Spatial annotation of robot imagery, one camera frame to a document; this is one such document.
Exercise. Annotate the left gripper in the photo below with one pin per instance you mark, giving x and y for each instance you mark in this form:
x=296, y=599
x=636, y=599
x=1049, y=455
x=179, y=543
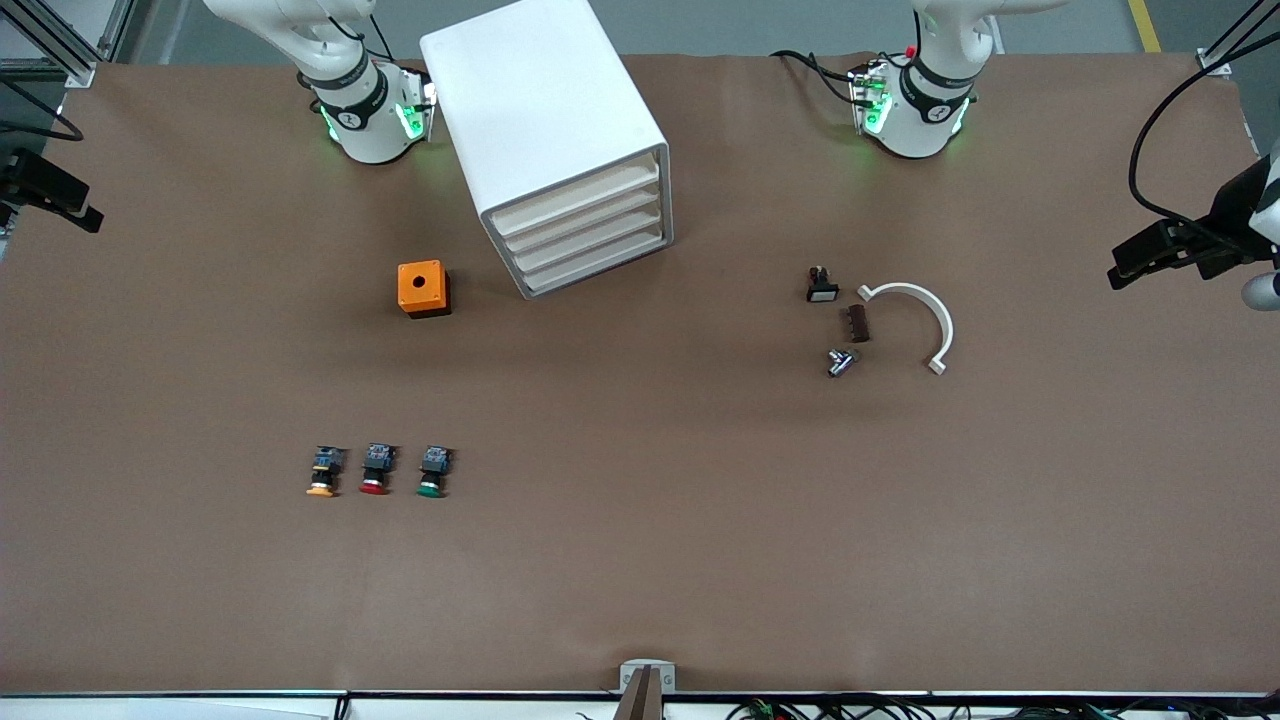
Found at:
x=1234, y=215

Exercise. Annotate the green mushroom push button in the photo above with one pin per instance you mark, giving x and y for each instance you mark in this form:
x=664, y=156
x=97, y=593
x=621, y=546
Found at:
x=434, y=470

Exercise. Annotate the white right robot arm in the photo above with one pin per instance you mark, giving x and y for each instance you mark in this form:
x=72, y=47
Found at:
x=365, y=110

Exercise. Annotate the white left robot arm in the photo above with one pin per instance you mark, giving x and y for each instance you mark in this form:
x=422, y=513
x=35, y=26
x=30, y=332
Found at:
x=925, y=110

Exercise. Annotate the yellow mushroom push button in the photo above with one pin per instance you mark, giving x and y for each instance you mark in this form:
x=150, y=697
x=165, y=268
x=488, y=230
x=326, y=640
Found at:
x=324, y=472

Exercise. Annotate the red mushroom push button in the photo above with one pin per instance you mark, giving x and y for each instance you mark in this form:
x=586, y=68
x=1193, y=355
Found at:
x=377, y=470

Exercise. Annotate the white drawer cabinet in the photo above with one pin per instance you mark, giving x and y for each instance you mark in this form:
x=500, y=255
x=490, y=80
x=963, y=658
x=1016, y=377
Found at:
x=540, y=100

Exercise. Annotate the brown terminal strip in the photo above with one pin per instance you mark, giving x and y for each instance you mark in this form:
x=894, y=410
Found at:
x=858, y=324

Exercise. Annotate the brown table cover sheet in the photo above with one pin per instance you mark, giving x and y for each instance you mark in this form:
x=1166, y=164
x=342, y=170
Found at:
x=640, y=560

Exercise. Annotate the aluminium frame post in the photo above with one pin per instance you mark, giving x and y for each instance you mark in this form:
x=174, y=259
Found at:
x=1213, y=62
x=78, y=72

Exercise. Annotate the white curved plastic bracket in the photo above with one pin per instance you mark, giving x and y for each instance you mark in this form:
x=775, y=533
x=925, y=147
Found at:
x=940, y=320

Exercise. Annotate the silver key switch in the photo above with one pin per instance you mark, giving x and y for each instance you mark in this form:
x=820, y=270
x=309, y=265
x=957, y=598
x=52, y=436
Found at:
x=842, y=362

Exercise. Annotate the small black white switch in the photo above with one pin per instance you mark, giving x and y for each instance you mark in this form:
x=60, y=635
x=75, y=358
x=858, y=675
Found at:
x=821, y=288

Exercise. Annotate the orange button enclosure box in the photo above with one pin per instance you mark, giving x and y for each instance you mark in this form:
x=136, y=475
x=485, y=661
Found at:
x=420, y=285

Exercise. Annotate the metal table edge bracket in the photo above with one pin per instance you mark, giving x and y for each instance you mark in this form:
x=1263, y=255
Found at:
x=648, y=675

